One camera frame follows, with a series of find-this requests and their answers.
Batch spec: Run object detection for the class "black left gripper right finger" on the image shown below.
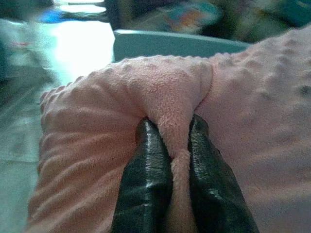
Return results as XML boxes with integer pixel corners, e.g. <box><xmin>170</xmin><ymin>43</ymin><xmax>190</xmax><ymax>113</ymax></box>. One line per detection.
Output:
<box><xmin>188</xmin><ymin>115</ymin><xmax>259</xmax><ymax>233</ymax></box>

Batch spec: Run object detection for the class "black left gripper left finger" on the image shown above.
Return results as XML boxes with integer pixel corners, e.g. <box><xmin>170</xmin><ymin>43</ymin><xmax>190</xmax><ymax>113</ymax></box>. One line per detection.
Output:
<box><xmin>111</xmin><ymin>118</ymin><xmax>173</xmax><ymax>233</ymax></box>

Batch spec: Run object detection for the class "pink dotted fleece pillow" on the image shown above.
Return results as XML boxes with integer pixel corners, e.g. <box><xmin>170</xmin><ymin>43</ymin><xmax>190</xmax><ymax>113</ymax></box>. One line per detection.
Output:
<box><xmin>25</xmin><ymin>26</ymin><xmax>311</xmax><ymax>233</ymax></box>

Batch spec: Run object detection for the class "blue-grey furniture top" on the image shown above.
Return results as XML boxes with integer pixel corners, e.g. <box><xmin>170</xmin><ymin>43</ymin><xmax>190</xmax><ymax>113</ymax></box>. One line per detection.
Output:
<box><xmin>113</xmin><ymin>28</ymin><xmax>251</xmax><ymax>63</ymax></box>

